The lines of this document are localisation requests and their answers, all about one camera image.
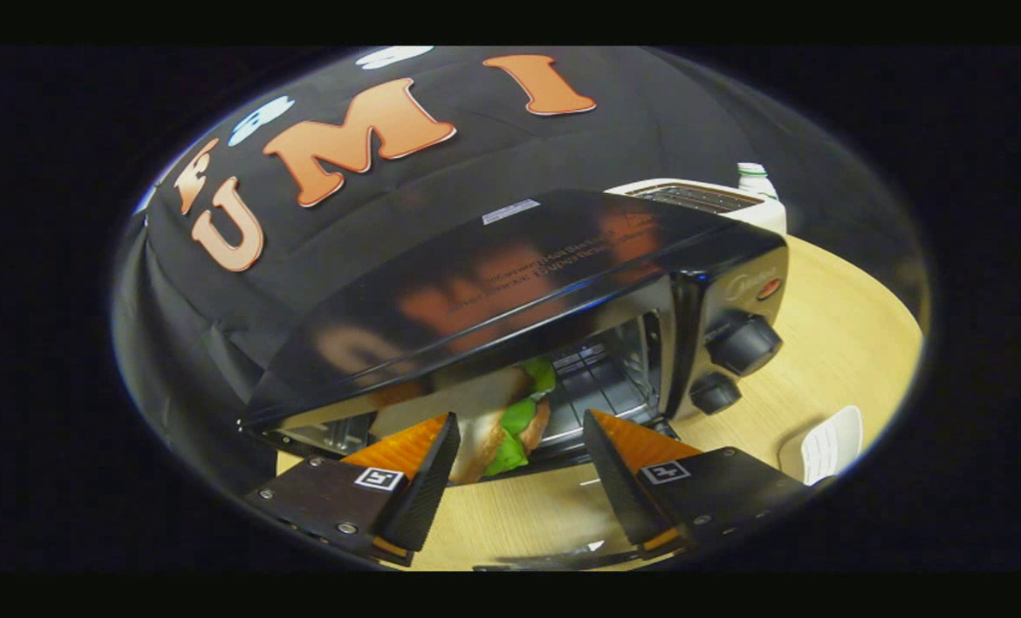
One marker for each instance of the white plastic plate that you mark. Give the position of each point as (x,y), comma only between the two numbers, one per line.
(828,446)

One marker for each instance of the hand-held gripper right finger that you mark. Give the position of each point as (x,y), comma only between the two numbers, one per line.
(613,481)

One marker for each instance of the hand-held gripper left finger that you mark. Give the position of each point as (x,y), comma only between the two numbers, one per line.
(428,489)

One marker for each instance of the white bottle with green label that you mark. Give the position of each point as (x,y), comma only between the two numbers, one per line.
(755,182)

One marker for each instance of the white pop-up toaster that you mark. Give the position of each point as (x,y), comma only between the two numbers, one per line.
(768,215)

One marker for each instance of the black toaster oven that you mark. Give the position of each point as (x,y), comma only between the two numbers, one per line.
(493,283)

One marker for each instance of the white bread lettuce sandwich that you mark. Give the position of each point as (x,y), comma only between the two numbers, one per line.
(510,425)

